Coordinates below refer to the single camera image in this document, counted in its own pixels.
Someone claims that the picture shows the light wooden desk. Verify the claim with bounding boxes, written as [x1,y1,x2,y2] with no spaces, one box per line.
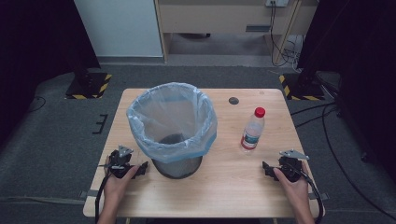
[154,0,319,66]

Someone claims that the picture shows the grey tape strip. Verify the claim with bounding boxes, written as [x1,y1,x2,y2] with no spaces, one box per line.
[78,189,106,201]
[308,191,330,201]

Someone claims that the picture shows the white power strip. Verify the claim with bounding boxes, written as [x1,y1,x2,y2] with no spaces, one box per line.
[264,0,290,8]

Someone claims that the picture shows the person's right hand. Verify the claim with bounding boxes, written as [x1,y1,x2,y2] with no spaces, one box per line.
[273,161,313,204]

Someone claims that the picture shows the white cable bundle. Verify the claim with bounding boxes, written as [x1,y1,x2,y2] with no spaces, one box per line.
[283,34,304,65]

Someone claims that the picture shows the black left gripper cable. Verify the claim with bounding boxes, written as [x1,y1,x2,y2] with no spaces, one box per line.
[93,173,112,224]

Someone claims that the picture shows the black floor cable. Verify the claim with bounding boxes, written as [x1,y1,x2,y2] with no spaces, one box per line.
[27,95,48,114]
[321,104,396,221]
[293,106,340,129]
[290,102,338,117]

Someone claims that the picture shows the dark mesh waste bin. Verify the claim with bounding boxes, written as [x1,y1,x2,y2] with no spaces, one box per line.
[150,133,204,180]

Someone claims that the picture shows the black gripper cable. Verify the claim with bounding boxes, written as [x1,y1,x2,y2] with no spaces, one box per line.
[298,169,325,224]
[93,173,112,224]

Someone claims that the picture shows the black power cable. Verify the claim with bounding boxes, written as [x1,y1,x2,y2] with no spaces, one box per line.
[268,1,297,68]

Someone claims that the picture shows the person's left hand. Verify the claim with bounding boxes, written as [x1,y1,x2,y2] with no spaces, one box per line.
[103,156,142,203]

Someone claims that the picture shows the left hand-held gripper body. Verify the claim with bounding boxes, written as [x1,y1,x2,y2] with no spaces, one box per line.
[106,144,140,179]

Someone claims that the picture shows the clear plastic bottle red cap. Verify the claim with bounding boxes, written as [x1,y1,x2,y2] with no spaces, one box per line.
[239,106,267,154]

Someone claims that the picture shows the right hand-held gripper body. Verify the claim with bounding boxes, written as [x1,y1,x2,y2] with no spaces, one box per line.
[277,148,311,183]

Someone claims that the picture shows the blue plastic bin bag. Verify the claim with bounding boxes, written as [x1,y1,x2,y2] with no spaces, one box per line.
[125,81,219,164]

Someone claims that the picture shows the striped black stand base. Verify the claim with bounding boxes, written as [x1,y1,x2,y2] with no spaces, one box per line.
[64,72,113,101]
[278,73,326,102]

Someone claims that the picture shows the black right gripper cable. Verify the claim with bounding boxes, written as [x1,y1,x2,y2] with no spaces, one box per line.
[298,169,325,224]

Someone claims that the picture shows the white cabinet panel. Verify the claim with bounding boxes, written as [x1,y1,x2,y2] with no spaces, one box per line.
[73,0,164,58]

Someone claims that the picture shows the dark curtain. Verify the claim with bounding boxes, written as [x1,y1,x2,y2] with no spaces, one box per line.
[296,0,396,183]
[0,0,102,150]

